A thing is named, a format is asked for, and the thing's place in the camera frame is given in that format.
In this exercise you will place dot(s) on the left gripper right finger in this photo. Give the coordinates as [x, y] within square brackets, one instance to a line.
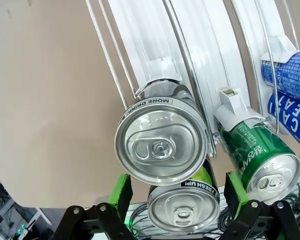
[236, 192]

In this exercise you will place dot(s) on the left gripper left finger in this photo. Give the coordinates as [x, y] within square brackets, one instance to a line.
[120, 192]

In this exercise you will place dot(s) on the black soda can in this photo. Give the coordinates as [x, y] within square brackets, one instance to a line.
[162, 147]
[182, 212]

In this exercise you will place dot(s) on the green soda can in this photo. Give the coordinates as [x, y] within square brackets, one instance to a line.
[255, 150]

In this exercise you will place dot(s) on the blue Pocari Sweat can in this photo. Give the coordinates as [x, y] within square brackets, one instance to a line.
[292, 117]
[290, 70]

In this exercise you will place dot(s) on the white can dispenser rack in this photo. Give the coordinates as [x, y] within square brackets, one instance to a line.
[210, 50]

